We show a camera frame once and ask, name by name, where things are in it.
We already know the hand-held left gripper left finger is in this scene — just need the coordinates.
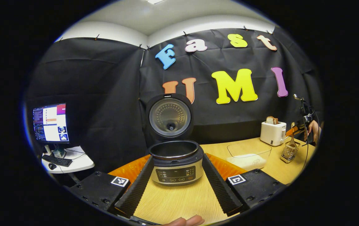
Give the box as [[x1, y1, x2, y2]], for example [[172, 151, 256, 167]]
[[68, 153, 155, 218]]

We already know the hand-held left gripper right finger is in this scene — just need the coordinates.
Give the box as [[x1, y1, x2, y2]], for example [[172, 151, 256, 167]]
[[202, 153, 286, 217]]

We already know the wooden spoon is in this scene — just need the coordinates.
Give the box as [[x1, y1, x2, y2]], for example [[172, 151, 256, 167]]
[[288, 132, 296, 157]]

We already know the wire chopstick holder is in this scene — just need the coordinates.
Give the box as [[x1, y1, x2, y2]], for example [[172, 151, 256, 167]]
[[280, 143, 299, 164]]

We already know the white rice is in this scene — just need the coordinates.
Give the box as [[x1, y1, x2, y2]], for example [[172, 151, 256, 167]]
[[228, 153, 267, 171]]

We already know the grey rice cooker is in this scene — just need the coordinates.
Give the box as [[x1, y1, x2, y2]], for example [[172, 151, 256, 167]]
[[145, 93, 204, 186]]

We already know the white toaster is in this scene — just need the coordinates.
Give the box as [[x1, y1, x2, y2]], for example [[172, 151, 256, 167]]
[[260, 121, 287, 147]]

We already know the clear glass container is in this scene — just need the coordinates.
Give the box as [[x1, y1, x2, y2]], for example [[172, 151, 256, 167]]
[[227, 143, 272, 171]]

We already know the white side table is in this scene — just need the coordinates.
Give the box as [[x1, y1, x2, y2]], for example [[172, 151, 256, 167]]
[[41, 145, 95, 184]]

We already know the black keyboard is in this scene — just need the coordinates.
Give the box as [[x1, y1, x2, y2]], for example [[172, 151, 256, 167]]
[[42, 154, 72, 167]]

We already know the computer monitor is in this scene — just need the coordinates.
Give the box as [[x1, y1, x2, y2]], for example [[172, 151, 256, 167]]
[[32, 103, 70, 145]]

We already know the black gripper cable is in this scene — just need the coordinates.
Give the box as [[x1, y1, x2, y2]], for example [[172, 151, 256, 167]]
[[302, 104, 321, 171]]

